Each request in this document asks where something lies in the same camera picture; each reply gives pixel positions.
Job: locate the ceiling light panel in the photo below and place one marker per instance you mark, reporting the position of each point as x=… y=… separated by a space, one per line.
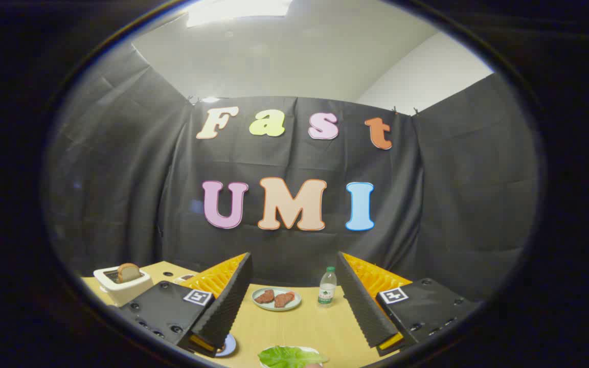
x=238 y=10

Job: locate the pale green plate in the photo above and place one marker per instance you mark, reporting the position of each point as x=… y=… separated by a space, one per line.
x=275 y=308

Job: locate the blue plate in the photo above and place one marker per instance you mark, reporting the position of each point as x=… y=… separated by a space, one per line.
x=229 y=345

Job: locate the toast bread slice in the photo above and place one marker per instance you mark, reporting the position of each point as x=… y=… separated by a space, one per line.
x=129 y=273

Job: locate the black backdrop cloth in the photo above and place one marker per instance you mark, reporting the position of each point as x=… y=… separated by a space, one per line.
x=284 y=158

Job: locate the clear water bottle green cap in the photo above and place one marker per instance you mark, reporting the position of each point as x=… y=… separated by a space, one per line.
x=326 y=289

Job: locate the white plate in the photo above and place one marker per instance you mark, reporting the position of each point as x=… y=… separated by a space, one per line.
x=311 y=350

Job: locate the brown meat patty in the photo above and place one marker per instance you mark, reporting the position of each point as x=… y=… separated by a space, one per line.
x=284 y=299
x=264 y=296

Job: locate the white toaster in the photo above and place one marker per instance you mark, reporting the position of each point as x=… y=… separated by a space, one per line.
x=120 y=294

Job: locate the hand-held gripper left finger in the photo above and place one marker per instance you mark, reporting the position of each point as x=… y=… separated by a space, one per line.
x=225 y=306

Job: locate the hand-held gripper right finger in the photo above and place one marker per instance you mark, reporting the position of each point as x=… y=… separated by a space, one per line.
x=363 y=306

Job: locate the green lettuce leaf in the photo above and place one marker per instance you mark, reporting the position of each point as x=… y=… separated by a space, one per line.
x=289 y=358

